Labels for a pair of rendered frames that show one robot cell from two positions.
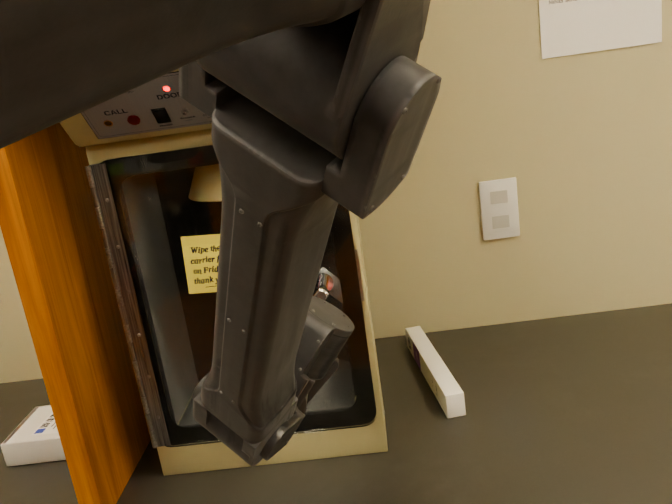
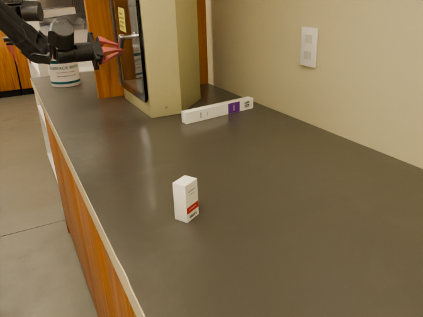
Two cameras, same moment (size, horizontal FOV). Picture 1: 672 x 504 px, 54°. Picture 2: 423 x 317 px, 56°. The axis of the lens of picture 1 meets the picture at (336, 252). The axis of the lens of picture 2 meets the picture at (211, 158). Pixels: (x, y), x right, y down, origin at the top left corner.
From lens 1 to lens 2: 1.28 m
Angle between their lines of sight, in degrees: 57
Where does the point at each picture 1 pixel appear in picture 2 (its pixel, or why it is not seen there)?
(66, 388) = not seen: hidden behind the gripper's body
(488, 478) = (138, 133)
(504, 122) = not seen: outside the picture
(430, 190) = (285, 26)
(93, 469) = (97, 79)
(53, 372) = not seen: hidden behind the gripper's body
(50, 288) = (91, 14)
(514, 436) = (172, 133)
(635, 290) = (367, 133)
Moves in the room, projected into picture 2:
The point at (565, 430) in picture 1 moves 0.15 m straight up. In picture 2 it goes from (182, 140) to (179, 87)
